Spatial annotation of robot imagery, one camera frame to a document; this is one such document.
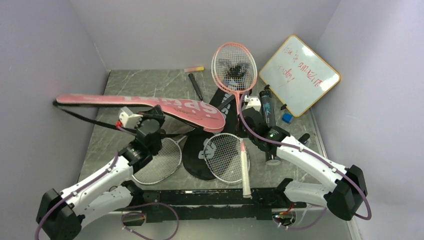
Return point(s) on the pink racket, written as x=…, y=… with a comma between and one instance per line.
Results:
x=246, y=188
x=234, y=70

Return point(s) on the yellow pink marker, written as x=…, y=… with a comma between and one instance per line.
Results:
x=194, y=69

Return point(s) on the black shuttlecock tube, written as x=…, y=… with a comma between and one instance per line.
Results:
x=267, y=110

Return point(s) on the black racket bag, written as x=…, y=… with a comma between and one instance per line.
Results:
x=193, y=149

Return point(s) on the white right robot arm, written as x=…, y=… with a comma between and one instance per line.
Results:
x=341, y=189

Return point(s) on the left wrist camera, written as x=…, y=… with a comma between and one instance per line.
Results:
x=127, y=119

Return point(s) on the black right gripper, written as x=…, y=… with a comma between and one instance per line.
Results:
x=239, y=131

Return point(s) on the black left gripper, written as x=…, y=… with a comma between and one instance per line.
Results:
x=156, y=112

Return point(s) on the whiteboard with yellow frame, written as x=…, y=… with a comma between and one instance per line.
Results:
x=297, y=76

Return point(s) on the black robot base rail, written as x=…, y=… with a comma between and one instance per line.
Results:
x=205, y=204

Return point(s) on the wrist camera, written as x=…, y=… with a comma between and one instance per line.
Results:
x=252, y=102
x=127, y=119

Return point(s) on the white racket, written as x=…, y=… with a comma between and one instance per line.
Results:
x=222, y=157
x=172, y=84

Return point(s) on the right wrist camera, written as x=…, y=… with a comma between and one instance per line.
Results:
x=252, y=102

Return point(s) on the white racket right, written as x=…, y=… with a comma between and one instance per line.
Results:
x=222, y=157

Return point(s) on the pink racket bag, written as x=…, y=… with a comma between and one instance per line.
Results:
x=194, y=112

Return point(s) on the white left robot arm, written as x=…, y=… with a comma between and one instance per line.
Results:
x=63, y=214

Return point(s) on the white racket left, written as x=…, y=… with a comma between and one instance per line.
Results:
x=172, y=84

